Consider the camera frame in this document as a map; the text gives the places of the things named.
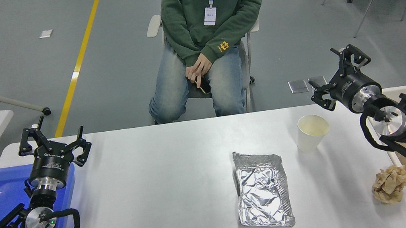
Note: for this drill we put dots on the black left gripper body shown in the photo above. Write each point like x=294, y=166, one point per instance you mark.
x=50, y=166

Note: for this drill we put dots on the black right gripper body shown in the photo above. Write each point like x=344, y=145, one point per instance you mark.
x=351, y=84

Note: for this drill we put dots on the dark phone with gold edge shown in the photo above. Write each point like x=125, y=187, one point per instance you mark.
x=202, y=88

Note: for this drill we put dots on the white paper sheet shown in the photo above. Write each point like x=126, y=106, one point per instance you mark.
x=45, y=33

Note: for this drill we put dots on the foil tray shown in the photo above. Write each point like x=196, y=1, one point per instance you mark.
x=262, y=190

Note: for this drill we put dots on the person's right hand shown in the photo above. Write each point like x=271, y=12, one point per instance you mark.
x=188, y=74

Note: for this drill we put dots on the person's left hand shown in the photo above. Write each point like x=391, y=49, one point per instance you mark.
x=201, y=65

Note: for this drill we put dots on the metal floor plate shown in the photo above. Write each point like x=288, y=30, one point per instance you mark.
x=298, y=86
x=320, y=80

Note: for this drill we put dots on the grey chair with white frame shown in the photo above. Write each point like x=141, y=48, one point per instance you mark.
x=153, y=26

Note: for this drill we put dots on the white paper cup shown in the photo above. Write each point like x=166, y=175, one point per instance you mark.
x=310, y=137

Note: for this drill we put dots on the tan paper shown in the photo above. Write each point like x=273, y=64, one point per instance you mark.
x=389, y=184

